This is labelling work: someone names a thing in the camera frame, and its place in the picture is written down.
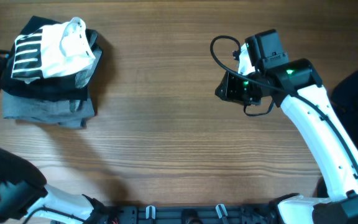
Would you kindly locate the folded black garment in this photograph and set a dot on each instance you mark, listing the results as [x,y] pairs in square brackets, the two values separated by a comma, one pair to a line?
[50,89]

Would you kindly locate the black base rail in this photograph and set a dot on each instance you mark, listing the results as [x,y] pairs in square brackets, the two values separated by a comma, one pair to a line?
[241,214]

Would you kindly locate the white t-shirt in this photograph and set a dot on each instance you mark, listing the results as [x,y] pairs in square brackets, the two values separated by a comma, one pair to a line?
[52,51]

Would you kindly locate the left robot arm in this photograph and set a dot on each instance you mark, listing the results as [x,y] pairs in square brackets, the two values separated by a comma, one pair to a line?
[24,193]

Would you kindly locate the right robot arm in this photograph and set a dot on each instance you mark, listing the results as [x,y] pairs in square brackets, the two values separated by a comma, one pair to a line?
[297,89]

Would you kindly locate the folded grey garment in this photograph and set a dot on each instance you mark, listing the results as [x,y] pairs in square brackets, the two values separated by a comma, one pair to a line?
[66,113]

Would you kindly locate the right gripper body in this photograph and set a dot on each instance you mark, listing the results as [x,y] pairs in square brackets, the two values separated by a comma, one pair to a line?
[240,89]

